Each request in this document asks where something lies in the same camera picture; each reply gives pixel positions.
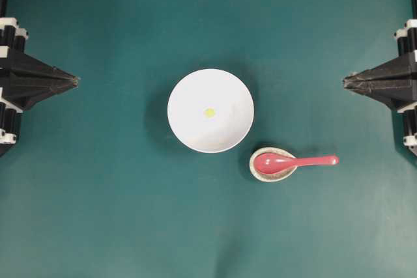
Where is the pink ceramic spoon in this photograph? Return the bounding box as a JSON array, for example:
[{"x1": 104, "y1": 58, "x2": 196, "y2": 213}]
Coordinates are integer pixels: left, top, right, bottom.
[{"x1": 254, "y1": 153, "x2": 339, "y2": 175}]

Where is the yellow hexagonal prism block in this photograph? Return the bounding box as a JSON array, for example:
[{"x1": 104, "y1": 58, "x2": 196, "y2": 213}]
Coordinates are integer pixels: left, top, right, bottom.
[{"x1": 204, "y1": 108, "x2": 216, "y2": 118}]

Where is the speckled beige spoon rest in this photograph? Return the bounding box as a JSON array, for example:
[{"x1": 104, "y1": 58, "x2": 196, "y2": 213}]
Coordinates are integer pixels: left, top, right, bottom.
[{"x1": 249, "y1": 147, "x2": 297, "y2": 182}]

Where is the white round bowl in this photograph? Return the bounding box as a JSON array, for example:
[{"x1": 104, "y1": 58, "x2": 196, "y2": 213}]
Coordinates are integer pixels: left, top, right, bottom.
[{"x1": 167, "y1": 69, "x2": 255, "y2": 154}]

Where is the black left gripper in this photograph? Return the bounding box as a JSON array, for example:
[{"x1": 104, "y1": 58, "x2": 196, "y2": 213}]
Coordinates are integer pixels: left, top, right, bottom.
[{"x1": 1, "y1": 17, "x2": 78, "y2": 157}]

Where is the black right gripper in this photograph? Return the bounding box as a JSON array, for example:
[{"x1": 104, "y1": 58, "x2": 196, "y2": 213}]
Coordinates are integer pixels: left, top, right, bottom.
[{"x1": 343, "y1": 19, "x2": 416, "y2": 156}]

